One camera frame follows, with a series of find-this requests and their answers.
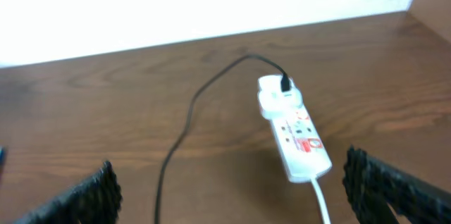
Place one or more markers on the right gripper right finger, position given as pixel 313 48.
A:
pixel 378 192

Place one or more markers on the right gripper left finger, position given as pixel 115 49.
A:
pixel 96 200

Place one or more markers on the white power strip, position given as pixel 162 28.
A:
pixel 300 147

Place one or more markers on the blue Samsung Galaxy smartphone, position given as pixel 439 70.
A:
pixel 3 152

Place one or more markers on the white USB charger plug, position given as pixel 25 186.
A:
pixel 274 103

